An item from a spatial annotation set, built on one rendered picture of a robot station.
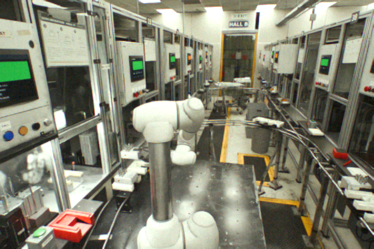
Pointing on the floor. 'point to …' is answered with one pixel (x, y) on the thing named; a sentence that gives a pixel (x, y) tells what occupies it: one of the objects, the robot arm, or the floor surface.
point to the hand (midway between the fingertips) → (138, 153)
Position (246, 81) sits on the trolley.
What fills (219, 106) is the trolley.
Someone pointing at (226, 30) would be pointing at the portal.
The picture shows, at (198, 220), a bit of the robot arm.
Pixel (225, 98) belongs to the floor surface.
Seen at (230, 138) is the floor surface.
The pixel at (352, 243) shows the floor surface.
